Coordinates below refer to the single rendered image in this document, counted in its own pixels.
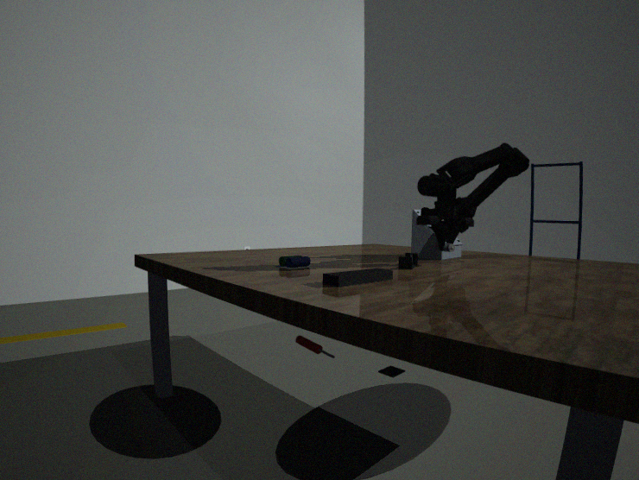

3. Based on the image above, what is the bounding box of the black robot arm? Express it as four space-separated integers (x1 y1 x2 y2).
418 143 529 218

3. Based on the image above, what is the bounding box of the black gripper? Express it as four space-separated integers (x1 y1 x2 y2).
417 198 474 250

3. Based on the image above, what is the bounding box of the grey and green battery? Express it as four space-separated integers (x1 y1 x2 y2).
435 243 455 252

